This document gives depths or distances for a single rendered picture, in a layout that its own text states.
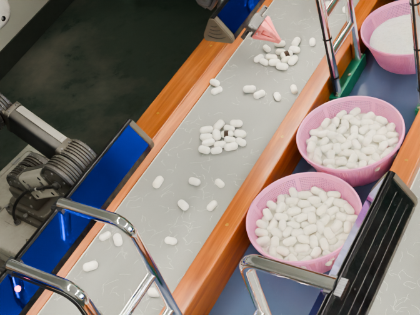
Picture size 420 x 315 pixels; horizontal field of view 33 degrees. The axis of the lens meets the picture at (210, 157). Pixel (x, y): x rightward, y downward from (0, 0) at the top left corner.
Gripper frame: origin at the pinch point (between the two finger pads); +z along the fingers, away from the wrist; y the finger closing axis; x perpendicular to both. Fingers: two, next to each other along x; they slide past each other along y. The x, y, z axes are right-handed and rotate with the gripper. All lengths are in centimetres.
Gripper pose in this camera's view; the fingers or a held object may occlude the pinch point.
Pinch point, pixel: (277, 40)
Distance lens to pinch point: 204.8
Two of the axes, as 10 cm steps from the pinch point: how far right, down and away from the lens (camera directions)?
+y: 4.8, -6.9, 5.4
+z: 8.0, 5.9, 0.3
